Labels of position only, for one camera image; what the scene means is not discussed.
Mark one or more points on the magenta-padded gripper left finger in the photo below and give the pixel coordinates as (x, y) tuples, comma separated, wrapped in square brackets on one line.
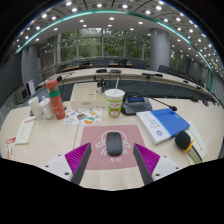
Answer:
[(71, 163)]

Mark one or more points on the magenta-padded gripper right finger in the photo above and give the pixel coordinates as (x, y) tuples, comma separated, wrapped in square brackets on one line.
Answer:
[(153, 163)]

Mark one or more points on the black computer mouse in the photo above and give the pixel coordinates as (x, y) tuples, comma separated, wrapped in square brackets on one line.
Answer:
[(114, 144)]

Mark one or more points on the pink mouse pad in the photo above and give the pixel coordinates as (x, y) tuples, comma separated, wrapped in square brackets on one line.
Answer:
[(100, 133)]

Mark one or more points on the black handheld microphone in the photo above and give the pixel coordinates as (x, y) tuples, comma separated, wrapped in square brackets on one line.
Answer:
[(182, 140)]

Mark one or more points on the blue and white book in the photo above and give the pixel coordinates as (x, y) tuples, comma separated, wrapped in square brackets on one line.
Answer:
[(163, 125)]

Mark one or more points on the colourful sticker sheet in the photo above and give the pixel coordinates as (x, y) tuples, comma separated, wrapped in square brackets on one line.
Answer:
[(81, 117)]

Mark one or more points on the white booklet with red title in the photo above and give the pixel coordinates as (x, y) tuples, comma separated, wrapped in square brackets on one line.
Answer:
[(25, 130)]

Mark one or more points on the white lidded mug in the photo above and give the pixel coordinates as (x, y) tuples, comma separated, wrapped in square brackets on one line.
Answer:
[(47, 109)]

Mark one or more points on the grey conference microphone unit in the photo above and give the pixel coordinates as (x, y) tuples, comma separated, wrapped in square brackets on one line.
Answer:
[(136, 106), (31, 113)]

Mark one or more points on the red bottle with green band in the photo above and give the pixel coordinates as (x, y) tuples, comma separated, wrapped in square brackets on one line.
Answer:
[(57, 103)]

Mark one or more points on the beige organizer tray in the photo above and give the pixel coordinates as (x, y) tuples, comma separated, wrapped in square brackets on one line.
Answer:
[(85, 98)]

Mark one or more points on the printed paper cup with straw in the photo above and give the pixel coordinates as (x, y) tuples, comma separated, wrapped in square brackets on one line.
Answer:
[(114, 103)]

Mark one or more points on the white box appliance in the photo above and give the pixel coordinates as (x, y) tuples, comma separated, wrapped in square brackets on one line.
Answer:
[(22, 94)]

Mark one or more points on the white standing board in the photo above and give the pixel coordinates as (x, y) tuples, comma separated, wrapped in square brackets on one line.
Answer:
[(31, 87)]

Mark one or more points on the dark office chairs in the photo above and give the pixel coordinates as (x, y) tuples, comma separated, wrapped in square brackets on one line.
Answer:
[(100, 63)]

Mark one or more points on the ceiling lights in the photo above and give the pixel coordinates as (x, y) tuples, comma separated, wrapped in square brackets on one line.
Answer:
[(99, 5)]

